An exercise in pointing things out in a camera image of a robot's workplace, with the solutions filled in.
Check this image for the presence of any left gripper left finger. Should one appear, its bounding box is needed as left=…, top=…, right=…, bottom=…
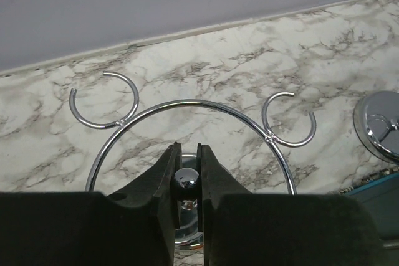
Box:
left=1, top=143, right=181, bottom=265

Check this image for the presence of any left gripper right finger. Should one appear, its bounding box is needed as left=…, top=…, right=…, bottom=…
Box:
left=197, top=145, right=379, bottom=265

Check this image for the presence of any small chrome wire rack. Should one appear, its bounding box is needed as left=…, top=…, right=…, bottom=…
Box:
left=69, top=71, right=317, bottom=251

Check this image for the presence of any tall chrome wine glass rack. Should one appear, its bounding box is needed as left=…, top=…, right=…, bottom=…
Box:
left=353, top=91, right=398, bottom=164

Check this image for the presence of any dark grey tray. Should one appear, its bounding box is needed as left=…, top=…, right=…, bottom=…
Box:
left=344, top=173, right=398, bottom=250

